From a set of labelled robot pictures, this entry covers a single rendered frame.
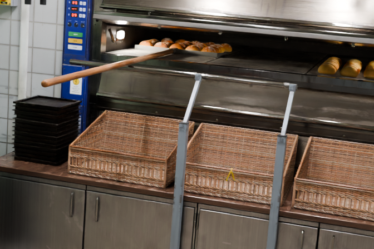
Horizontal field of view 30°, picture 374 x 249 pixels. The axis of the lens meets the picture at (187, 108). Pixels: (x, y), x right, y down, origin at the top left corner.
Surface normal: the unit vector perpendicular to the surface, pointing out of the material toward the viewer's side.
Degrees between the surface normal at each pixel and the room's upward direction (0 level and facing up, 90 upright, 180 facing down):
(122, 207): 90
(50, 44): 90
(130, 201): 91
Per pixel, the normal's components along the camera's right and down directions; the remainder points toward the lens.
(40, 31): -0.28, 0.14
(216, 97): -0.24, -0.20
